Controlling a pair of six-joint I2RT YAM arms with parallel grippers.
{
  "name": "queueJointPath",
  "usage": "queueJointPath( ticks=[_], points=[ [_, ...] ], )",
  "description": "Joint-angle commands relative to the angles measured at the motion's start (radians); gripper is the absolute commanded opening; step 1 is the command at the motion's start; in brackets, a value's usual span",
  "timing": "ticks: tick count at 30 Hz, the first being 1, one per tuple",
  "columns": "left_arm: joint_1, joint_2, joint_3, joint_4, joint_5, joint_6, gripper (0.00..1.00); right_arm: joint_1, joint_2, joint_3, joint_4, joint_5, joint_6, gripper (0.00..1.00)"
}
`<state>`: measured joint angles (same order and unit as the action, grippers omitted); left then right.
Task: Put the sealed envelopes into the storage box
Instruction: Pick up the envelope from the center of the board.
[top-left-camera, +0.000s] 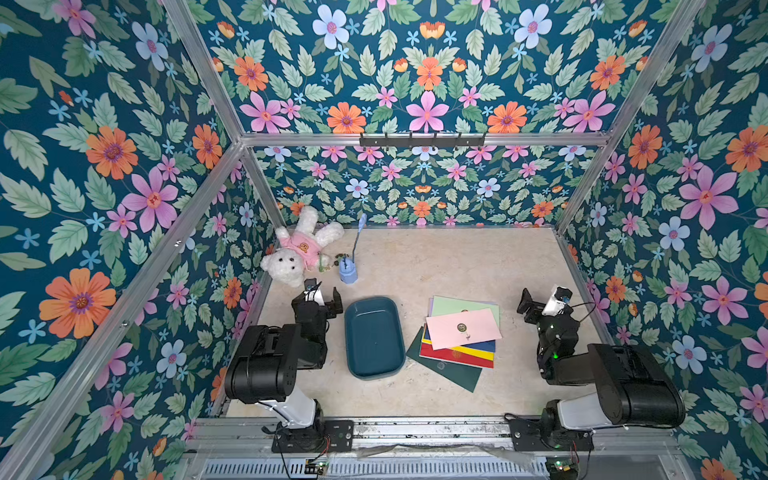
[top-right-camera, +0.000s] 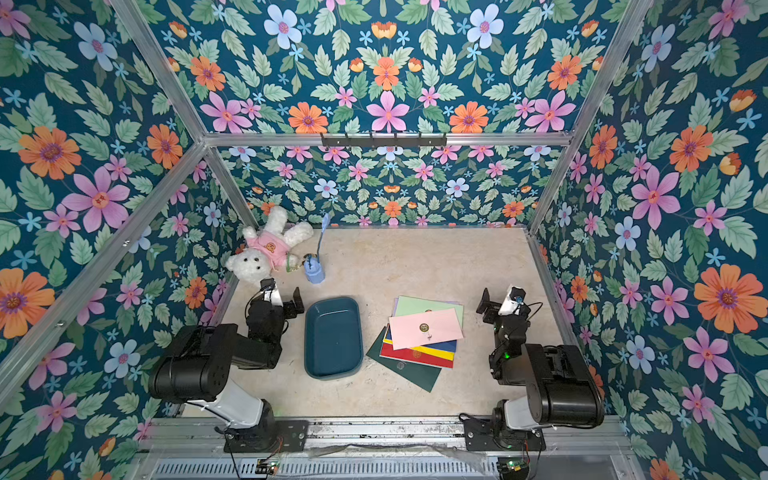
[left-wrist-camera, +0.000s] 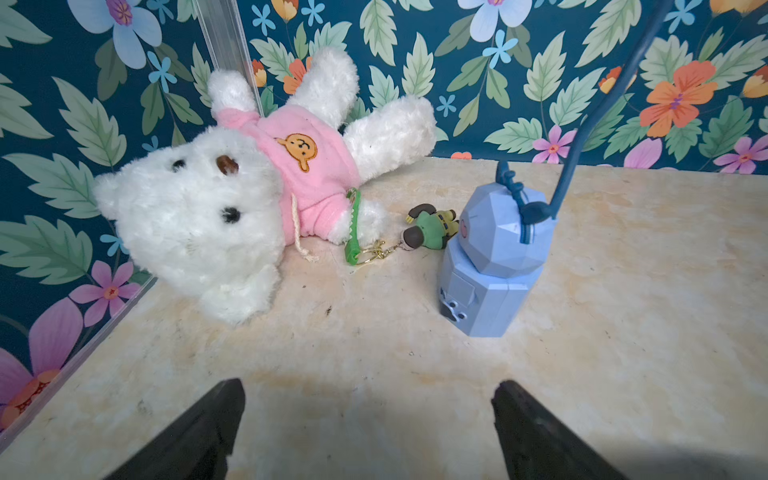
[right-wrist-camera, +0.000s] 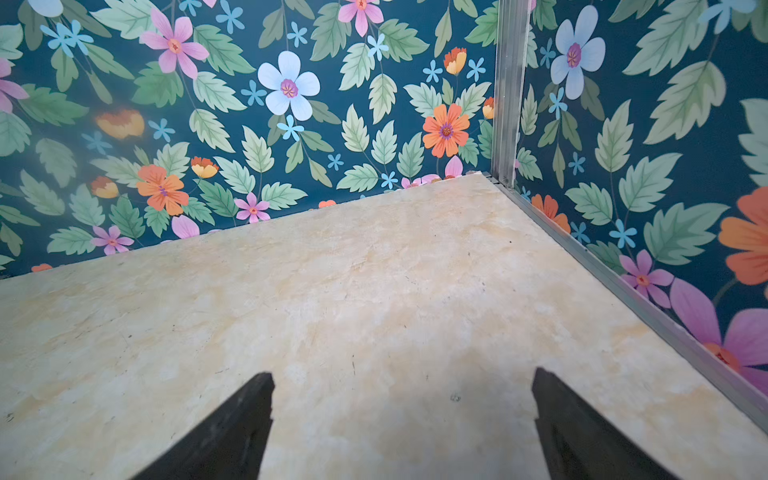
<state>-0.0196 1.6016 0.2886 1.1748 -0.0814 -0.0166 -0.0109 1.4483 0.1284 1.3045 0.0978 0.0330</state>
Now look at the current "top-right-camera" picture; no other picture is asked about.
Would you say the dark blue envelope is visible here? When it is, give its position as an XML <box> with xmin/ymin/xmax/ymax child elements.
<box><xmin>383</xmin><ymin>327</ymin><xmax>457</xmax><ymax>355</ymax></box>

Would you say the left green circuit board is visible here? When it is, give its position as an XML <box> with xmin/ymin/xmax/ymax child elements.
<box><xmin>254</xmin><ymin>459</ymin><xmax>279</xmax><ymax>476</ymax></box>

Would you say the metal hook rail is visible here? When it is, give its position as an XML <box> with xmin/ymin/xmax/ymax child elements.
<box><xmin>320</xmin><ymin>133</ymin><xmax>448</xmax><ymax>149</ymax></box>

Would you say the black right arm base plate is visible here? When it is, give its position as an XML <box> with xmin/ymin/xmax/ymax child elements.
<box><xmin>458</xmin><ymin>413</ymin><xmax>546</xmax><ymax>452</ymax></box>

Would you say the aluminium front rail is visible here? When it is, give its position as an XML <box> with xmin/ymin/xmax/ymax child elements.
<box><xmin>127</xmin><ymin>416</ymin><xmax>645</xmax><ymax>479</ymax></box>

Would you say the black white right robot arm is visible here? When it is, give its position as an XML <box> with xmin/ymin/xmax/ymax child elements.
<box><xmin>476</xmin><ymin>286</ymin><xmax>605</xmax><ymax>450</ymax></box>

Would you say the white teddy bear pink shirt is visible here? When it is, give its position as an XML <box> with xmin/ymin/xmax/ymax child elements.
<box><xmin>225</xmin><ymin>206</ymin><xmax>314</xmax><ymax>286</ymax></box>

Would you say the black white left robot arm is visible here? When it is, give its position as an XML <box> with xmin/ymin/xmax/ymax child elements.
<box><xmin>149</xmin><ymin>281</ymin><xmax>305</xmax><ymax>453</ymax></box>

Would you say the dark green envelope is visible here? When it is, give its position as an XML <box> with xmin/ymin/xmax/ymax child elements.
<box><xmin>366</xmin><ymin>327</ymin><xmax>441</xmax><ymax>393</ymax></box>

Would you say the yellow envelope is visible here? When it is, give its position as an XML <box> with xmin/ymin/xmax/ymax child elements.
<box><xmin>382</xmin><ymin>337</ymin><xmax>456</xmax><ymax>362</ymax></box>

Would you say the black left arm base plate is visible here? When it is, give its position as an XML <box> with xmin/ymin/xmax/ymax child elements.
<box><xmin>224</xmin><ymin>419</ymin><xmax>309</xmax><ymax>454</ymax></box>

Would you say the dark teal storage box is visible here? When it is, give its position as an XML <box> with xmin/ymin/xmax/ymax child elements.
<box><xmin>304</xmin><ymin>297</ymin><xmax>363</xmax><ymax>380</ymax></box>

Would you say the right green circuit board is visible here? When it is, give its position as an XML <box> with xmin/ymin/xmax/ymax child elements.
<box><xmin>496</xmin><ymin>457</ymin><xmax>530</xmax><ymax>480</ymax></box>

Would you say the green circuit board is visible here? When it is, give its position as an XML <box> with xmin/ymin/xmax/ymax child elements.
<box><xmin>254</xmin><ymin>459</ymin><xmax>279</xmax><ymax>476</ymax></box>
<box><xmin>496</xmin><ymin>457</ymin><xmax>530</xmax><ymax>480</ymax></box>

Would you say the light green envelope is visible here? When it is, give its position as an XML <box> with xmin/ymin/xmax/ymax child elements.
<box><xmin>393</xmin><ymin>296</ymin><xmax>464</xmax><ymax>326</ymax></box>

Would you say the pink envelope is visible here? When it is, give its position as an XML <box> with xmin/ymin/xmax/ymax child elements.
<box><xmin>389</xmin><ymin>308</ymin><xmax>463</xmax><ymax>350</ymax></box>

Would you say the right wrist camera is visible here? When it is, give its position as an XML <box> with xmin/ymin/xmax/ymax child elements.
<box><xmin>498</xmin><ymin>285</ymin><xmax>526</xmax><ymax>316</ymax></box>

